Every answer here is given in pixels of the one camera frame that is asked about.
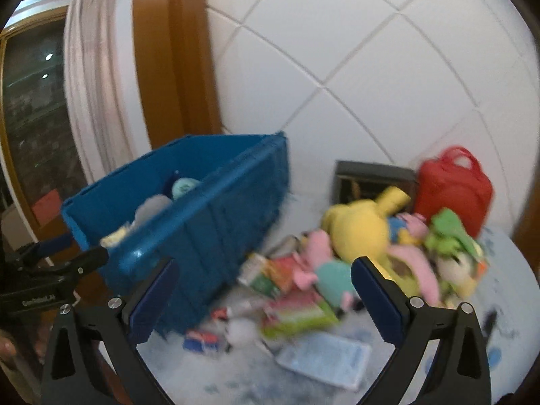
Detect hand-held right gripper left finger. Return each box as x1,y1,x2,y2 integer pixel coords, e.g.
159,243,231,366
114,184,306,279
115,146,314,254
41,256,181,405

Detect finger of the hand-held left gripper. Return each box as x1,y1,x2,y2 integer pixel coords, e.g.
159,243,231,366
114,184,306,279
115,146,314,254
23,234,74,262
63,247,109,278

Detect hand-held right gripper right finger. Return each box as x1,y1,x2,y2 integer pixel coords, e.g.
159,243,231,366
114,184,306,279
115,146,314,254
351,255,493,405

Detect blue plastic crate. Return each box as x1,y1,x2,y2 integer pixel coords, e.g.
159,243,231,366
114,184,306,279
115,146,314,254
61,132,292,338

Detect pale yellow plush toy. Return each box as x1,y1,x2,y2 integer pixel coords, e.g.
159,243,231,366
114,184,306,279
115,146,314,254
100,228,133,249

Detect red paper sheet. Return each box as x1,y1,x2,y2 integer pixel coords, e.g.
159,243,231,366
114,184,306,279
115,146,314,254
31,190,64,228

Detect long pink plush toy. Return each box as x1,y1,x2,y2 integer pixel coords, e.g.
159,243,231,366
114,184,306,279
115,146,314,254
386,245,441,306

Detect small red and blue box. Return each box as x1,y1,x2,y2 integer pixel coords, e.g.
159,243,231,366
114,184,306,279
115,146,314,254
182,330,222,353

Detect white and blue flat packet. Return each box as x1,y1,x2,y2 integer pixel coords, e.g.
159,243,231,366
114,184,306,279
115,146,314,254
276,332,373,391

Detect pink pig plush toy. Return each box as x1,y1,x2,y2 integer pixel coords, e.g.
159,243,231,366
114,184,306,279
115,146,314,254
293,230,334,292

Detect grey plush toy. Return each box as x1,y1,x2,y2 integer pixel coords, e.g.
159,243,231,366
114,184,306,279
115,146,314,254
133,194,173,226

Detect blue and pink plush toy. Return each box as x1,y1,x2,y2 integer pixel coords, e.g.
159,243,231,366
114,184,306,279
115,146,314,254
387,213,431,245

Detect green and pink snack packet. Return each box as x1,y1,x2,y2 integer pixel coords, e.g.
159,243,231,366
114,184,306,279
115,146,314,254
259,291,340,340

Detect cream plush toy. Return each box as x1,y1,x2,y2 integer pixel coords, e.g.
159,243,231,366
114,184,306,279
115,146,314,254
434,253,486,300

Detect green plush toy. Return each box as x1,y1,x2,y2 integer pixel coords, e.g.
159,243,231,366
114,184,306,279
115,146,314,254
424,208,484,258

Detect green and orange carton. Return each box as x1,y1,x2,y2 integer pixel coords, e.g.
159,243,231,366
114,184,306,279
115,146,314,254
237,252,302,298

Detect round teal plush toy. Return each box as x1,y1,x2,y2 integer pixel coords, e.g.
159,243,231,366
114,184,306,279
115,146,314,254
171,177,203,200

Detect dark cardboard box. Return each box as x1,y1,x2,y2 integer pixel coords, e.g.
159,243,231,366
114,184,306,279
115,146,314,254
334,160,418,205

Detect window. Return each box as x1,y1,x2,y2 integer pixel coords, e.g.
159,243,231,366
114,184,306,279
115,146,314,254
0,6,91,237

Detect red bag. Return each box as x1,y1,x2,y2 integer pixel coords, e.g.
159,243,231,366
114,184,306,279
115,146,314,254
412,146,494,239

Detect white curtain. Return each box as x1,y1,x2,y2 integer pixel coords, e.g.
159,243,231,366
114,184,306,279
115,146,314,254
63,0,136,178

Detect wooden door frame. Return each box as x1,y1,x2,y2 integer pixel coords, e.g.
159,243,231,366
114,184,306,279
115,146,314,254
133,0,224,146

